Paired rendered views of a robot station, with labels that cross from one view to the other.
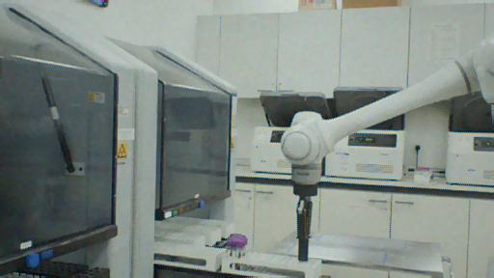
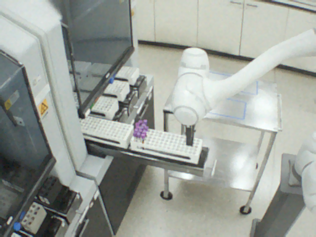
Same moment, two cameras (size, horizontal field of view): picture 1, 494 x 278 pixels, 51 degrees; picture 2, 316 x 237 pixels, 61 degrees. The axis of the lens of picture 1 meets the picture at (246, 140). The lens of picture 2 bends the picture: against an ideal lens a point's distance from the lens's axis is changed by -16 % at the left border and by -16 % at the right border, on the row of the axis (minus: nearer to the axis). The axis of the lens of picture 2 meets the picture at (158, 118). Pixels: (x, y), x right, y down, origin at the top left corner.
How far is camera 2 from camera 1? 0.86 m
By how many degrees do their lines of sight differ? 40
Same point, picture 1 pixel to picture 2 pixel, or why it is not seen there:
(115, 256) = (59, 166)
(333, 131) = (218, 97)
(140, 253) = (74, 147)
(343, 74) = not seen: outside the picture
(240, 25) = not seen: outside the picture
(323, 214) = (200, 7)
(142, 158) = (60, 94)
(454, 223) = (279, 20)
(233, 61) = not seen: outside the picture
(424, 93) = (290, 54)
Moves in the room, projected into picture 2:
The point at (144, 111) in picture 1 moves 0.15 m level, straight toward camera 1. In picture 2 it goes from (54, 62) to (50, 86)
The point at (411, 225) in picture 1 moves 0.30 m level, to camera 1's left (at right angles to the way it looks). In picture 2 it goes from (255, 18) to (229, 16)
